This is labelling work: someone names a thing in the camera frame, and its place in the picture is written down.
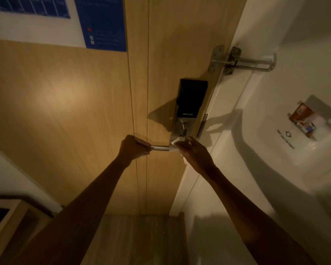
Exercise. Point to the person's right hand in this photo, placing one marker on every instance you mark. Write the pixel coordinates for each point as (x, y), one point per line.
(198, 158)

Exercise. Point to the person's left hand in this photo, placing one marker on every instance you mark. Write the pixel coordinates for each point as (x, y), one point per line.
(132, 150)

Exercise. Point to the white wet wipe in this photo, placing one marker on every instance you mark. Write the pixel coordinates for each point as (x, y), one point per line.
(178, 140)

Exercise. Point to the person's left forearm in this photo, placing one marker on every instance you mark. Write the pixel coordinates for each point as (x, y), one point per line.
(77, 218)

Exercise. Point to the person's right forearm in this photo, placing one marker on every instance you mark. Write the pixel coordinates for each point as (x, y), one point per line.
(259, 223)

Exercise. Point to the black silver door lock body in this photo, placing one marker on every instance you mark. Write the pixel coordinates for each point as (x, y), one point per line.
(191, 96)

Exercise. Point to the light wooden door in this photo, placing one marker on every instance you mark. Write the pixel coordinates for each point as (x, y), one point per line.
(58, 107)

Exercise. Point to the silver door guard latch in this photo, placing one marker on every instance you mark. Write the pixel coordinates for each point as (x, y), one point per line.
(253, 62)

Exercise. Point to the dark lock edge plate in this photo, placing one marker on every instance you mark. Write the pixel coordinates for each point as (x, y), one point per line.
(202, 126)

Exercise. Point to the white key card holder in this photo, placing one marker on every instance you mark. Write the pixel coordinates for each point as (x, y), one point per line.
(292, 149)

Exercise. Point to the wooden side table black top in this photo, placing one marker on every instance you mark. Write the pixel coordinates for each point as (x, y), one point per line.
(13, 226)

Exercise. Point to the blue white floor plan poster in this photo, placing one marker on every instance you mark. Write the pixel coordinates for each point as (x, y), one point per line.
(30, 30)

